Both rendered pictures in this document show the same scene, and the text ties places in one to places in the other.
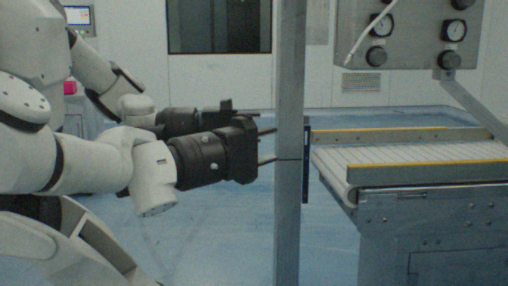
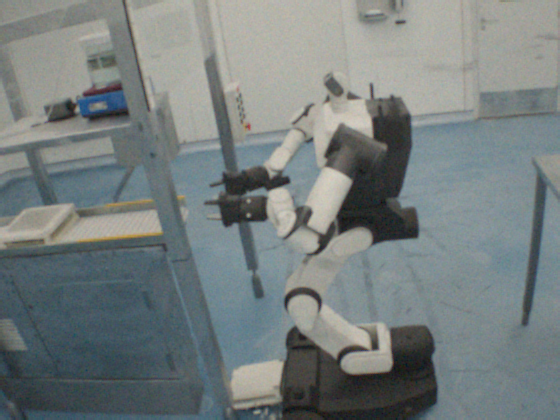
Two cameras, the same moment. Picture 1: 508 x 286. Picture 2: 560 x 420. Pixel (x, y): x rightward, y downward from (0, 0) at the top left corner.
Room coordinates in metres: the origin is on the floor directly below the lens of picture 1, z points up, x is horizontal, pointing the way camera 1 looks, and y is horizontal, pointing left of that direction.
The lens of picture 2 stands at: (2.36, 0.63, 1.74)
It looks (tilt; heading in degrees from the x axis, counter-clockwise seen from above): 27 degrees down; 195
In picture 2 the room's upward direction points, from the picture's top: 10 degrees counter-clockwise
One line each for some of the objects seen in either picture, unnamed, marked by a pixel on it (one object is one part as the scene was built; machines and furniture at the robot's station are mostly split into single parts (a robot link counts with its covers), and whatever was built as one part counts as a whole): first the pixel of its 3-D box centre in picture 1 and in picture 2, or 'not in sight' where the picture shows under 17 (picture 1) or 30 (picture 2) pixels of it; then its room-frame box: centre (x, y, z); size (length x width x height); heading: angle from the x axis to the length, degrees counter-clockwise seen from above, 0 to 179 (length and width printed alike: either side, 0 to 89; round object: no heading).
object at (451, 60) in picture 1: (450, 57); not in sight; (0.72, -0.32, 1.18); 0.03 x 0.03 x 0.04; 7
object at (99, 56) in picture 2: not in sight; (106, 55); (0.88, -0.27, 1.57); 0.15 x 0.15 x 0.19
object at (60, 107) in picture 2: not in sight; (61, 108); (0.88, -0.50, 1.41); 0.12 x 0.07 x 0.06; 97
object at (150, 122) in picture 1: (151, 132); (274, 208); (0.93, 0.22, 1.00); 0.11 x 0.11 x 0.11; 89
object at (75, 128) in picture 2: not in sight; (70, 125); (0.94, -0.44, 1.36); 0.62 x 0.38 x 0.04; 97
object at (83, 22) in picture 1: (80, 46); not in sight; (3.44, 1.32, 1.07); 0.23 x 0.10 x 0.62; 97
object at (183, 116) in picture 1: (205, 126); (239, 209); (0.94, 0.11, 1.01); 0.12 x 0.10 x 0.13; 89
